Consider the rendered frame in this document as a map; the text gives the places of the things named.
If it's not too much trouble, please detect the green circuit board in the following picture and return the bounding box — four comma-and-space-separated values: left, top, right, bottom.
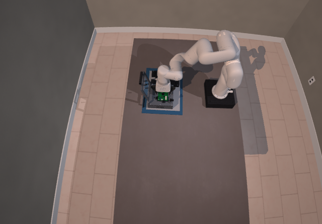
158, 92, 168, 101

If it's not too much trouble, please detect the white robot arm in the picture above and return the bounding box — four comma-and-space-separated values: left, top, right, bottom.
155, 30, 243, 99

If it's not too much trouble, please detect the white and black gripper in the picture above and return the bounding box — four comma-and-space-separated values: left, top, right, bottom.
151, 80, 176, 95

